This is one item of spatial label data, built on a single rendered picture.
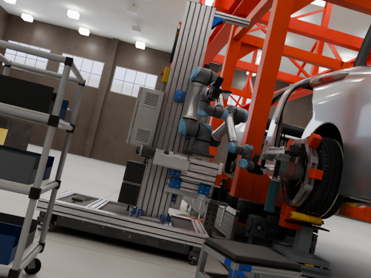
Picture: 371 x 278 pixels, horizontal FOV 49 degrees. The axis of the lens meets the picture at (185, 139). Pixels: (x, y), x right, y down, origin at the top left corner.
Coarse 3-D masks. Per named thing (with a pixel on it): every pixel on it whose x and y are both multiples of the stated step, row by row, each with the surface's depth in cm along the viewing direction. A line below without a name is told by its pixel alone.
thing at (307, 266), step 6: (276, 252) 341; (300, 264) 305; (306, 264) 306; (306, 270) 306; (312, 270) 306; (318, 270) 307; (324, 270) 308; (330, 270) 309; (312, 276) 306; (318, 276) 307; (324, 276) 308
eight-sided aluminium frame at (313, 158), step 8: (312, 152) 312; (312, 160) 302; (312, 168) 305; (280, 184) 348; (304, 184) 302; (312, 184) 302; (280, 192) 344; (304, 192) 309; (288, 200) 324; (296, 200) 311
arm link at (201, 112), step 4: (200, 100) 287; (204, 100) 285; (200, 104) 286; (204, 104) 285; (208, 104) 286; (200, 108) 285; (204, 108) 285; (208, 108) 286; (212, 108) 287; (200, 112) 285; (204, 112) 285; (208, 112) 286; (212, 112) 287; (204, 116) 286
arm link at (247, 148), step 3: (243, 147) 313; (246, 147) 315; (249, 147) 315; (252, 147) 316; (243, 150) 312; (246, 150) 314; (249, 150) 315; (252, 150) 317; (243, 153) 313; (246, 153) 314; (249, 153) 315; (243, 156) 316; (246, 156) 315; (249, 156) 315
